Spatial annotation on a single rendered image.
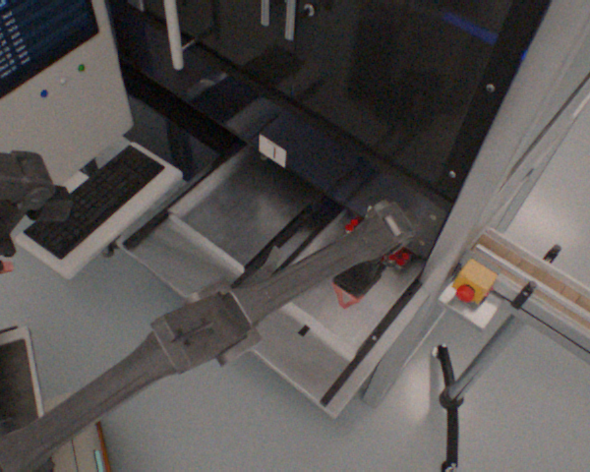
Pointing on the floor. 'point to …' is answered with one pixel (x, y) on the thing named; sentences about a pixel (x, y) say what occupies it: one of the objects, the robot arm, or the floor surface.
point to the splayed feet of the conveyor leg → (448, 409)
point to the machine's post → (495, 162)
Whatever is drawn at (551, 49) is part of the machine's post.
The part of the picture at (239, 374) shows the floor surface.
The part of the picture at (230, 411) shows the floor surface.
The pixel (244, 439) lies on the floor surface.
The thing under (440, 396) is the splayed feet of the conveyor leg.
